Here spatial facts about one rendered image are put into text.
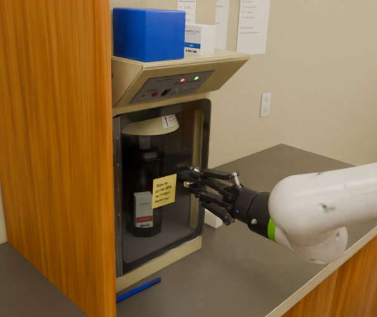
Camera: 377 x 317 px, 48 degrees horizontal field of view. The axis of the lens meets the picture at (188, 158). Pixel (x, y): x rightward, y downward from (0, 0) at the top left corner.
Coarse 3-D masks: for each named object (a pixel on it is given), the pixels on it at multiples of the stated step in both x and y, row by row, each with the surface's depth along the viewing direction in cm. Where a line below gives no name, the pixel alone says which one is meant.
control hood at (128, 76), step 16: (112, 64) 82; (128, 64) 79; (144, 64) 76; (160, 64) 79; (176, 64) 81; (192, 64) 85; (208, 64) 89; (224, 64) 93; (240, 64) 98; (112, 80) 83; (128, 80) 80; (144, 80) 80; (208, 80) 97; (224, 80) 102; (112, 96) 84; (128, 96) 83; (176, 96) 96
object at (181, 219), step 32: (128, 128) 91; (160, 128) 98; (192, 128) 106; (128, 160) 93; (160, 160) 101; (192, 160) 109; (128, 192) 96; (128, 224) 99; (160, 224) 107; (192, 224) 116; (128, 256) 102; (160, 256) 111
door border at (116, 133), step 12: (120, 132) 90; (120, 144) 90; (120, 156) 91; (120, 168) 92; (120, 180) 93; (120, 192) 94; (120, 204) 95; (120, 216) 96; (120, 228) 97; (120, 240) 98; (120, 252) 100; (120, 264) 101
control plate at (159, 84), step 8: (200, 72) 90; (208, 72) 92; (152, 80) 82; (160, 80) 84; (168, 80) 86; (176, 80) 87; (184, 80) 90; (192, 80) 92; (200, 80) 94; (144, 88) 83; (152, 88) 85; (160, 88) 87; (168, 88) 89; (176, 88) 91; (136, 96) 85; (160, 96) 91; (168, 96) 93
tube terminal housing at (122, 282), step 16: (112, 0) 81; (128, 0) 83; (144, 0) 86; (160, 0) 89; (176, 0) 92; (208, 0) 99; (112, 16) 82; (208, 16) 100; (112, 32) 83; (112, 48) 84; (192, 96) 104; (208, 96) 108; (112, 112) 88; (176, 256) 117; (144, 272) 109
